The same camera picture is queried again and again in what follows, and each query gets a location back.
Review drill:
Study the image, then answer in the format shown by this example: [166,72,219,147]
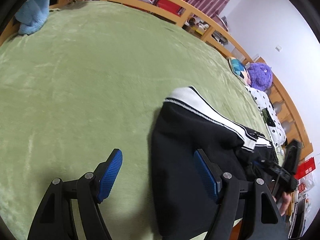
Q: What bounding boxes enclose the black track pants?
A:
[151,86,278,239]

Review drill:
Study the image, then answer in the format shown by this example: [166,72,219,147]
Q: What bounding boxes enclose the person right hand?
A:
[278,192,292,216]

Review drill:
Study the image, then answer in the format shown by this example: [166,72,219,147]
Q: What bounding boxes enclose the red box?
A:
[295,157,316,180]

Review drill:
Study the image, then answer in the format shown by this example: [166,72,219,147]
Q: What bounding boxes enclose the white floral pillow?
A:
[246,86,287,146]

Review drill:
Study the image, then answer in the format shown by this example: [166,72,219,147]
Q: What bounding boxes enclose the purple plush toy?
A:
[247,62,273,91]

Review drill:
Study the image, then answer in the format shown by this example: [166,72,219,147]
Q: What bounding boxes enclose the green plush bed blanket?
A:
[1,1,267,239]

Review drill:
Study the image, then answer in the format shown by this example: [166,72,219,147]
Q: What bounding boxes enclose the light blue fleece garment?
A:
[15,0,50,35]

